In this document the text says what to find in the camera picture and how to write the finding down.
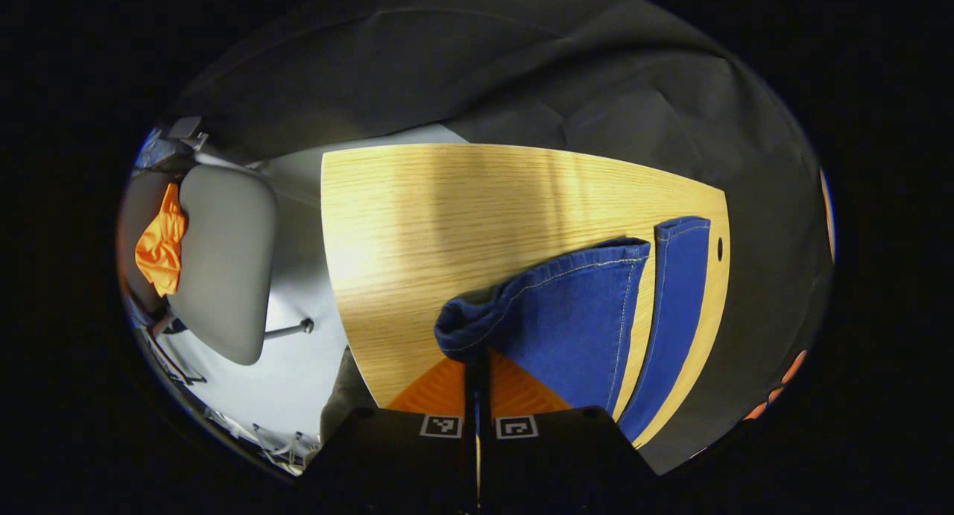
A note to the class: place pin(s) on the grey office chair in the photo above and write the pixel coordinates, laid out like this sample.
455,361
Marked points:
223,261

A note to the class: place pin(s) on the orange cloth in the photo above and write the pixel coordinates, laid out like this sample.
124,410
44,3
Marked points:
160,250

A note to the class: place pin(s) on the black backdrop cloth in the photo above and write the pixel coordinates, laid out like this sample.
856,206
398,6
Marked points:
596,90

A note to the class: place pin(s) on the dark grey cloth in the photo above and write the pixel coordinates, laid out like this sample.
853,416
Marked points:
346,396

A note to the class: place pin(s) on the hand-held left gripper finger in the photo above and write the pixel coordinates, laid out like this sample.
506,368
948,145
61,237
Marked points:
472,425
484,425

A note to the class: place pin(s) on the blue jeans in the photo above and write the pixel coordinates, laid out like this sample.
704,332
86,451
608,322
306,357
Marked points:
566,321

